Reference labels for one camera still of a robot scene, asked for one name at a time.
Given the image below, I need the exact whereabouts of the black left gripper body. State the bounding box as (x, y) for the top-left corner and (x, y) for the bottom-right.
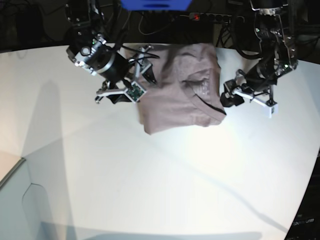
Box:
(232, 66), (278, 92)

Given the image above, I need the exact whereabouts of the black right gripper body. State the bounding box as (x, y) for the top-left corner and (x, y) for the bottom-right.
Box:
(99, 53), (158, 105)

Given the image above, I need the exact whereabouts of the mauve grey t-shirt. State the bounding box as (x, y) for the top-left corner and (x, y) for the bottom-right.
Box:
(138, 43), (227, 135)

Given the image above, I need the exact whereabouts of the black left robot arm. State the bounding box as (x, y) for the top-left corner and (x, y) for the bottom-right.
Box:
(220, 0), (298, 110)

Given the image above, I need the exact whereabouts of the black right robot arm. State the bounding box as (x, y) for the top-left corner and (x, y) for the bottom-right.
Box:
(65, 0), (159, 104)

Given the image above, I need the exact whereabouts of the blue plastic bin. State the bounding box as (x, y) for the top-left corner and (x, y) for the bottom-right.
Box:
(121, 0), (192, 11)

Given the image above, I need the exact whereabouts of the black power strip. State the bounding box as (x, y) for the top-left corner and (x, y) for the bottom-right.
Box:
(188, 12), (232, 24)

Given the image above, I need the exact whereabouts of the white cardboard box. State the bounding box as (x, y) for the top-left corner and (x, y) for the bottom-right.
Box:
(0, 158), (49, 240)

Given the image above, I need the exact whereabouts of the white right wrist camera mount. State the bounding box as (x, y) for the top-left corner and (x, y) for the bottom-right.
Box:
(94, 43), (154, 105)

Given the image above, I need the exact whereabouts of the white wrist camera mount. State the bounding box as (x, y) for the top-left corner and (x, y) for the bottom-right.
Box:
(220, 79), (279, 118)
(94, 43), (154, 105)

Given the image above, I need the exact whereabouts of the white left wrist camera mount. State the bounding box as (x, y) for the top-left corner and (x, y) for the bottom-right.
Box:
(220, 79), (279, 118)

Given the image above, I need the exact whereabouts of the grey looped cable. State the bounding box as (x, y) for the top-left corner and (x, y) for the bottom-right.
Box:
(117, 9), (176, 39)

